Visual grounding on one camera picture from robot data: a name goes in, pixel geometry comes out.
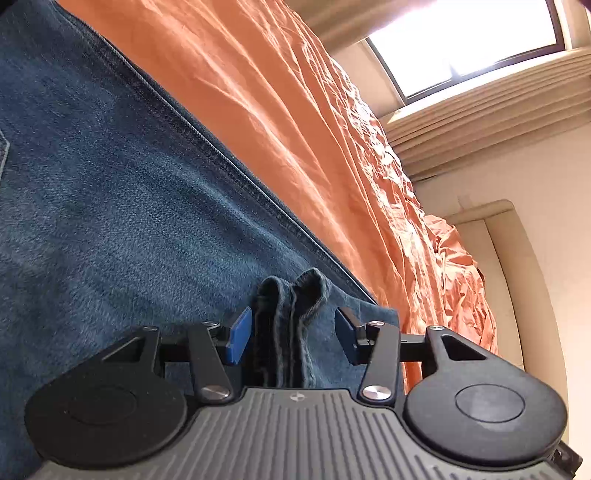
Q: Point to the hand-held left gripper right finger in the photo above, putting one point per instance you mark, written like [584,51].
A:
[347,340]

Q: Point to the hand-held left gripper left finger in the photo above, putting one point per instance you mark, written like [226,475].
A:
[240,336]

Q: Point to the blue denim pants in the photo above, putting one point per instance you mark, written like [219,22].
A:
[115,184]

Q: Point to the beige bed headboard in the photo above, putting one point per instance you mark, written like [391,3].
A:
[521,277]

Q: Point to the orange bed sheet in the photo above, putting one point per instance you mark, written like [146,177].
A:
[277,115]

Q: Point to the beige curtain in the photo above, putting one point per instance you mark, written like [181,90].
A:
[485,110]
[341,18]

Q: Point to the window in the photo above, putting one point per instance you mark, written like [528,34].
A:
[461,41]

